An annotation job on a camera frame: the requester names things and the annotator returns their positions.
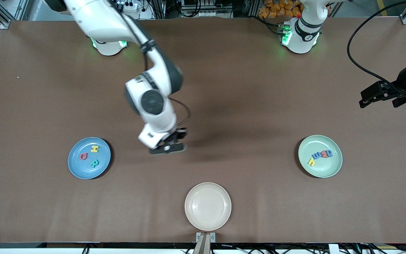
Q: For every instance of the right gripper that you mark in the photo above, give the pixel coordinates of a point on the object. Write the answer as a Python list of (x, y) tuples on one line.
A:
[(180, 133)]

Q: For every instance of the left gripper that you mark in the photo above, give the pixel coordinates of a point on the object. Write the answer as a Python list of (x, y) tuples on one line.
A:
[(404, 78)]

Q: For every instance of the yellow uppercase letter H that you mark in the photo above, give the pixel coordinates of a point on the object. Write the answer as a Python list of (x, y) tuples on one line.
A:
[(94, 148)]

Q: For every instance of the teal uppercase letter R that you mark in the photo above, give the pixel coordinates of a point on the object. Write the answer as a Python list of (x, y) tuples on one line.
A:
[(93, 164)]

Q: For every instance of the red uppercase letter Q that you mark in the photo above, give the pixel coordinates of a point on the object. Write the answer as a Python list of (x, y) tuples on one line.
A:
[(81, 156)]

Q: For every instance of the yellow lowercase letter h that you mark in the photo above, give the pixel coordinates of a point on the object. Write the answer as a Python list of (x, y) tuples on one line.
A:
[(311, 162)]

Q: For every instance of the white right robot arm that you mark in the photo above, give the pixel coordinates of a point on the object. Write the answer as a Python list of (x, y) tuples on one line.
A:
[(153, 102)]

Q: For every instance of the beige plate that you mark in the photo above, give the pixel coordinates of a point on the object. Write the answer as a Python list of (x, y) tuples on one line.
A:
[(208, 206)]

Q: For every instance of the green plate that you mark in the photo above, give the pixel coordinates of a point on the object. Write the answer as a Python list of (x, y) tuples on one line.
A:
[(326, 167)]

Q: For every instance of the blue plate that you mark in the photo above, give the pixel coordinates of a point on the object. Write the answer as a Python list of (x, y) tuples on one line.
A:
[(79, 167)]

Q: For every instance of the brown table cover sheet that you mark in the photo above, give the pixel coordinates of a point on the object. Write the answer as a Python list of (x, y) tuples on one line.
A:
[(47, 106)]

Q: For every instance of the white power strip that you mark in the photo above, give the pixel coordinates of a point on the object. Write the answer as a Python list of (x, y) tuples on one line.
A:
[(129, 6)]

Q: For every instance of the orange snack bag pile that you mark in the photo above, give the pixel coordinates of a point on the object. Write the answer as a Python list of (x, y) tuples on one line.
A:
[(277, 8)]

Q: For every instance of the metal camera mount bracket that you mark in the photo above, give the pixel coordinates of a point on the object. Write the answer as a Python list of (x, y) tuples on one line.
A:
[(205, 243)]

